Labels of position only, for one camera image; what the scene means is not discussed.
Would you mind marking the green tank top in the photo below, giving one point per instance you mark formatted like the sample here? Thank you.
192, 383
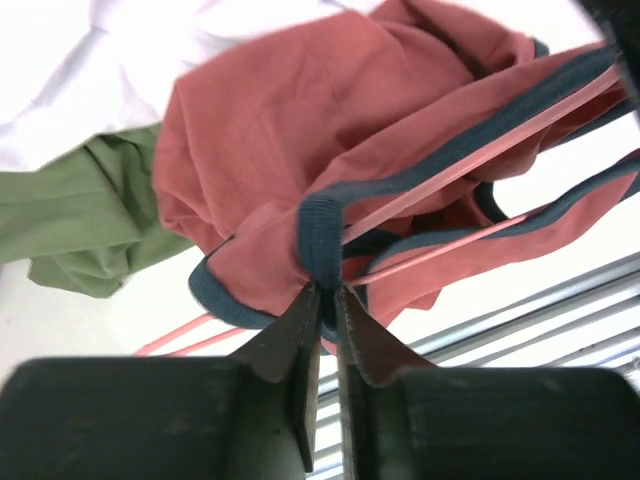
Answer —
89, 220

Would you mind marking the white tank top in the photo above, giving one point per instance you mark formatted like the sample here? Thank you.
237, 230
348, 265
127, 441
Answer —
71, 70

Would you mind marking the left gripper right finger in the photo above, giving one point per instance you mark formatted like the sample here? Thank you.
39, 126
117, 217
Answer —
406, 418

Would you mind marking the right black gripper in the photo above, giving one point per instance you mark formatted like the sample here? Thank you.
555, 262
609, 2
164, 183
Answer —
618, 20

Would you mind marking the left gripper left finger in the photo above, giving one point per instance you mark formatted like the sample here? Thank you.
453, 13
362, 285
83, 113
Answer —
248, 415

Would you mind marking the red tank top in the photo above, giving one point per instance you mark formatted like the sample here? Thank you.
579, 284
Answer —
272, 150

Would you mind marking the aluminium mounting rail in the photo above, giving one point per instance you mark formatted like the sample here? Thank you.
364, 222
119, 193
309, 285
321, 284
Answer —
589, 320

